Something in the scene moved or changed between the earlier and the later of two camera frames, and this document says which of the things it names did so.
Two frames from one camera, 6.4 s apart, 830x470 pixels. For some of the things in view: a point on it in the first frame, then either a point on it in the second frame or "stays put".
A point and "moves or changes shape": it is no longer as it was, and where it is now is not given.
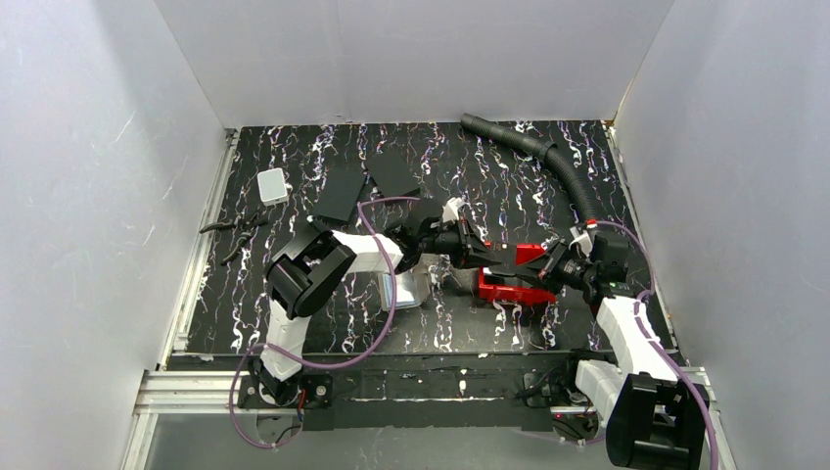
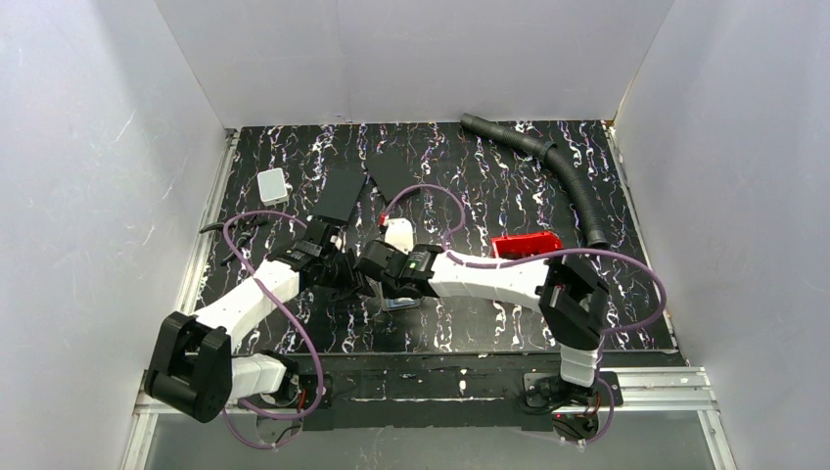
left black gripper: x=464 y=239 -> x=325 y=236
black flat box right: x=392 y=172 stays put
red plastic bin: x=513 y=289 moves or changes shape
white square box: x=272 y=187 stays put
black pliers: x=246 y=223 stays put
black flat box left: x=337 y=198 stays put
